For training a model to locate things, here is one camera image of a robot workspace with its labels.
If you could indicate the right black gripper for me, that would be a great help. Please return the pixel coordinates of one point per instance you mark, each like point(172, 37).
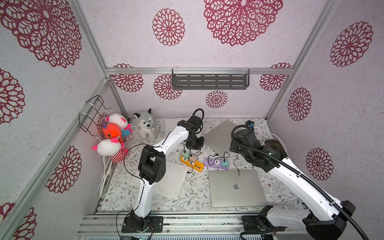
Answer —
point(237, 145)

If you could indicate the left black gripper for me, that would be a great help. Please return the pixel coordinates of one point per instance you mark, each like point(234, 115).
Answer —
point(199, 146)

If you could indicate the pink charger plug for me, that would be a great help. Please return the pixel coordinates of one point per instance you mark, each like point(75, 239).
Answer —
point(193, 158)

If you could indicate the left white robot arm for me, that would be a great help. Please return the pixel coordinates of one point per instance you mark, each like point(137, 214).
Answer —
point(152, 164)

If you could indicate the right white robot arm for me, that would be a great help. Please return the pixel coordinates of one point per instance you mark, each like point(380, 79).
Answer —
point(325, 217)

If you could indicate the white laptop back left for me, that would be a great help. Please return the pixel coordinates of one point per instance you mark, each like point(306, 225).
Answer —
point(171, 124)

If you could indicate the white laptop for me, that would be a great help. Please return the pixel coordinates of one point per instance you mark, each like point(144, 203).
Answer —
point(171, 124)
point(171, 184)

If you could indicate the silver laptop back right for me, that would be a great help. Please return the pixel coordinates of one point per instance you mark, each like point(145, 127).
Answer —
point(219, 138)

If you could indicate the silver laptop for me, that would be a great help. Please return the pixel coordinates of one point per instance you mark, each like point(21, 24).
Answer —
point(219, 138)
point(236, 188)

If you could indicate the green charger plug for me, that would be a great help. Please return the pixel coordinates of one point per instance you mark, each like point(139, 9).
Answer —
point(186, 155)

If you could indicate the silver laptop front right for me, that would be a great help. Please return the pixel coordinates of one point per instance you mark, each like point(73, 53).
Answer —
point(236, 188)

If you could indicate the white laptop front left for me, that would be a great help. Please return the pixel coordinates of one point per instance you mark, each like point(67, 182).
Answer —
point(171, 184)

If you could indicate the cream box green display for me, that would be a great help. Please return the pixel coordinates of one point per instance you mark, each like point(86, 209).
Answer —
point(276, 143)

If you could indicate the orange power strip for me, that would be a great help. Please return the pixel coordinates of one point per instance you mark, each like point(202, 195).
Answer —
point(198, 166)

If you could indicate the purple power strip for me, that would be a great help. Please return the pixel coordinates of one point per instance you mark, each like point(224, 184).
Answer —
point(220, 164)

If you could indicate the grey husky plush toy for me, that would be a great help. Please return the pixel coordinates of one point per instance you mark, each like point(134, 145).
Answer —
point(148, 127)

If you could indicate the floral table mat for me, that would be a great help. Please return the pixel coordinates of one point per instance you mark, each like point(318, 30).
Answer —
point(195, 192)

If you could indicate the white pink plush top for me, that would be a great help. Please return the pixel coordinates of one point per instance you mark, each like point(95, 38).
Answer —
point(119, 120)

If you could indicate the white pink plush striped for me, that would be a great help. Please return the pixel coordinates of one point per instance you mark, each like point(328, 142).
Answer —
point(111, 148)

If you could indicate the grey metal wall shelf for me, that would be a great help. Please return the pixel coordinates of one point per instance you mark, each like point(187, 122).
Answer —
point(210, 81)

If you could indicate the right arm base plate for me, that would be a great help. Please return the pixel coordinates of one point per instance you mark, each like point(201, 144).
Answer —
point(259, 224)

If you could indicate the black wire basket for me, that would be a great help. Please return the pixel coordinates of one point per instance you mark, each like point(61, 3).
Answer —
point(87, 121)

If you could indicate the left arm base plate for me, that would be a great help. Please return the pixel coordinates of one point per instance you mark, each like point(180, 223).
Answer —
point(149, 224)

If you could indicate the aluminium front rail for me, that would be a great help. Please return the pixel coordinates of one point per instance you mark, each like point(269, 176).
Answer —
point(172, 223)

